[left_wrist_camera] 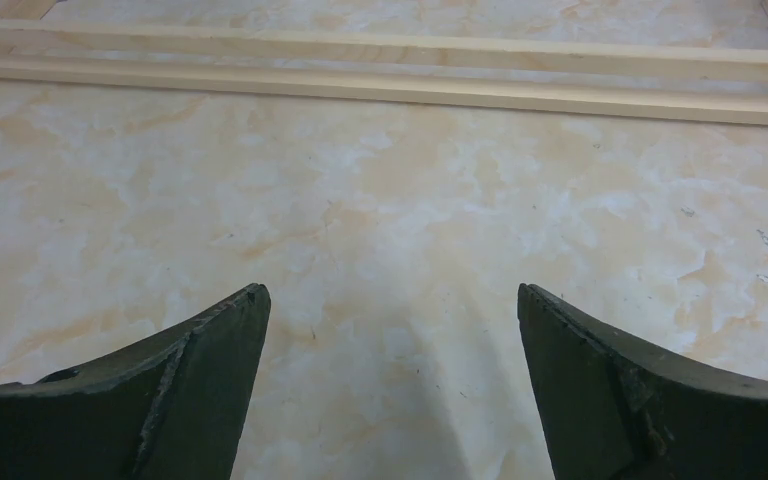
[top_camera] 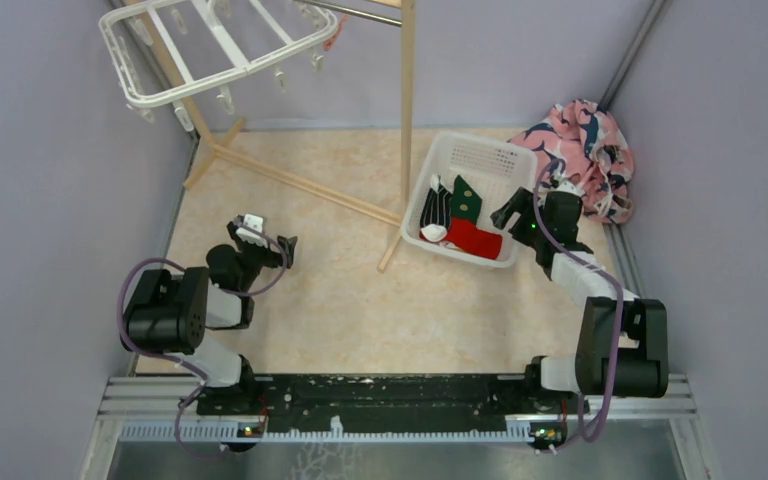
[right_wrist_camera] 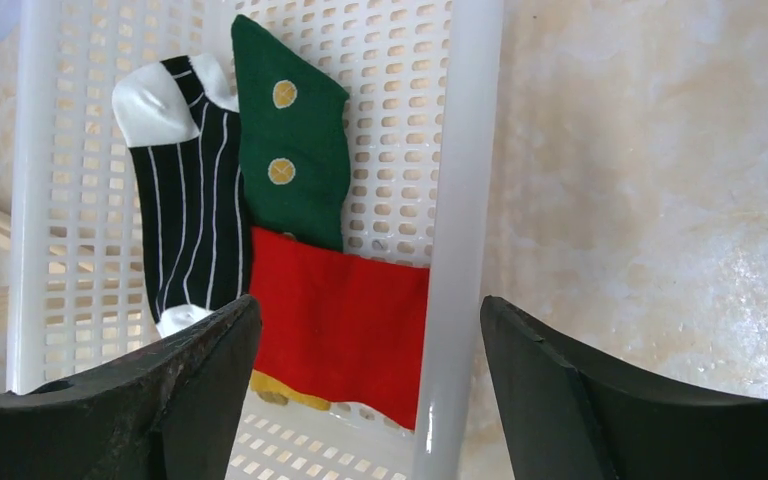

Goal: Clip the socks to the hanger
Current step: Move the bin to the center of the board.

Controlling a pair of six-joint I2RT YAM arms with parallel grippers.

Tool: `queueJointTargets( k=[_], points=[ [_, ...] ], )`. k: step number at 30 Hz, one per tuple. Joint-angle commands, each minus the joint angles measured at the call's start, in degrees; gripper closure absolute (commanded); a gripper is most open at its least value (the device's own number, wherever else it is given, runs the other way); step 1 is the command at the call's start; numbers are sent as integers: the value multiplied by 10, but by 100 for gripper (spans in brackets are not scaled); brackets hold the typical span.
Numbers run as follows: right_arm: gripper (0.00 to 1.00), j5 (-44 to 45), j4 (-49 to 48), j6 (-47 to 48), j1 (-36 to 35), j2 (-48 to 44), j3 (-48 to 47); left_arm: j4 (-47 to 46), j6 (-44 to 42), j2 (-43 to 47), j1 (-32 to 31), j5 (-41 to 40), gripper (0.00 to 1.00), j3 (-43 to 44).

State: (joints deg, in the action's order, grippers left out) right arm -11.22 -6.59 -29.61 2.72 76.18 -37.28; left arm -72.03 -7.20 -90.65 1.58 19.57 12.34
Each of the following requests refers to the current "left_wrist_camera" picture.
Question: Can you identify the wooden drying rack frame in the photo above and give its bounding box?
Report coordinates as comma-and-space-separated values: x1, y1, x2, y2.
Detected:
0, 1, 768, 126

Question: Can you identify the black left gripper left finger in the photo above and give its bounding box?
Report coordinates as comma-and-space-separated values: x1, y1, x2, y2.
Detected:
0, 284, 271, 479

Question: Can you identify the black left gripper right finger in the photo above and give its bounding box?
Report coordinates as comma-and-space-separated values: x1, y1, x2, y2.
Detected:
517, 284, 768, 479

